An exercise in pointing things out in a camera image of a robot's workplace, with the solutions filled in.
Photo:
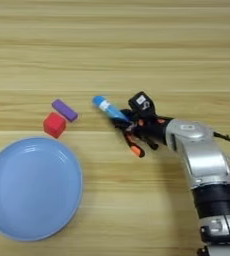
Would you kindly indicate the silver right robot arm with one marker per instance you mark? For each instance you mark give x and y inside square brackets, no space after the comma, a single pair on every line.
[203,156]

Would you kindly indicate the light blue round plate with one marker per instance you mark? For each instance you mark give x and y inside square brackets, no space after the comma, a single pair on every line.
[32,188]

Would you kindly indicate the red cube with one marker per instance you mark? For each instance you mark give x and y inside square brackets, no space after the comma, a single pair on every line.
[54,125]

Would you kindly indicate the blue glue stick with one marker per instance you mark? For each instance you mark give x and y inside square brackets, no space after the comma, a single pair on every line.
[107,106]

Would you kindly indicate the black box with white label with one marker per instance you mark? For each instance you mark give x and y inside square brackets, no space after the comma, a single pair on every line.
[142,103]

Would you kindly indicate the purple rectangular block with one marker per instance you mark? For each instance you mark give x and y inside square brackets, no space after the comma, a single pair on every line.
[64,110]

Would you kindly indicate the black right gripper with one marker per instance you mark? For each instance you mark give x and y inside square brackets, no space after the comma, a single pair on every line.
[152,128]

